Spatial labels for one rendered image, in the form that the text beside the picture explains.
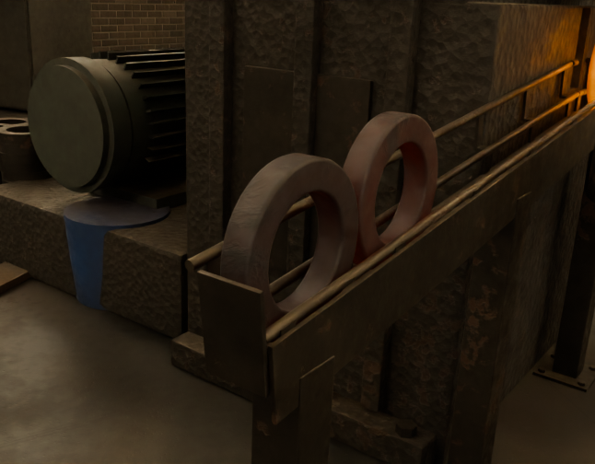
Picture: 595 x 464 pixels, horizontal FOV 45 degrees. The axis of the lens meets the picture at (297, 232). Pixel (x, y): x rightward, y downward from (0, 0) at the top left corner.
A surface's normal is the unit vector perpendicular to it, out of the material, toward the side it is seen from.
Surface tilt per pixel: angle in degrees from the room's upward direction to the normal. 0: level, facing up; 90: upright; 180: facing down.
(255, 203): 47
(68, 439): 0
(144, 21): 90
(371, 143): 42
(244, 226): 61
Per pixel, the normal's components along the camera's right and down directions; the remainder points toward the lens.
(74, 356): 0.04, -0.95
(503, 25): 0.80, 0.22
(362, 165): -0.49, -0.29
